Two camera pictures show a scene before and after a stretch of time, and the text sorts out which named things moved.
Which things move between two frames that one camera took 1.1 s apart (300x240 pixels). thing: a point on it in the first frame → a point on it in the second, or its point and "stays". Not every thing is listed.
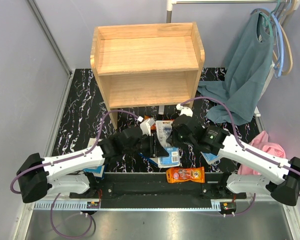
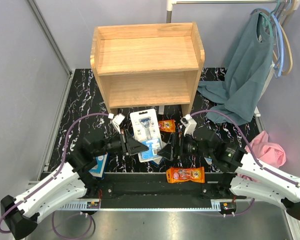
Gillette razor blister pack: [163, 129] → [145, 129]
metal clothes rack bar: [170, 3] stays
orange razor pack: [153, 125] → [167, 125]
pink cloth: [261, 141] stays
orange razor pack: [185, 174] stays
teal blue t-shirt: [236, 97] stays
